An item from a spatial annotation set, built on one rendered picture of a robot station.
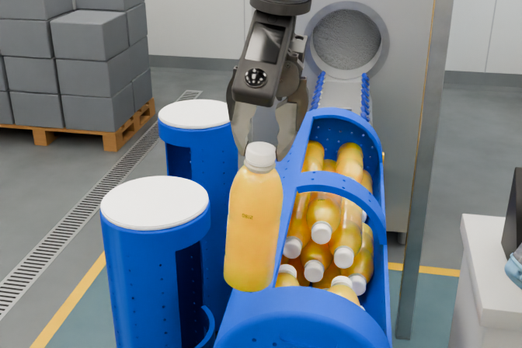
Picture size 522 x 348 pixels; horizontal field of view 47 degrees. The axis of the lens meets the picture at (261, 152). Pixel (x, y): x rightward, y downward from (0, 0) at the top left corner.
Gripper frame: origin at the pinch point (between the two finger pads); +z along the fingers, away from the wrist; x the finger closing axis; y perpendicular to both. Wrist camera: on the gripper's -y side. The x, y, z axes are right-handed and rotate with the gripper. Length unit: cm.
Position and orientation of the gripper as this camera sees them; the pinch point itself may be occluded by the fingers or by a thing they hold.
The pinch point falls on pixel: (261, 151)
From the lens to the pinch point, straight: 77.9
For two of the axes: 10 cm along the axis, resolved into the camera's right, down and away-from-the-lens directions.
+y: 1.5, -5.0, 8.5
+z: -1.0, 8.5, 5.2
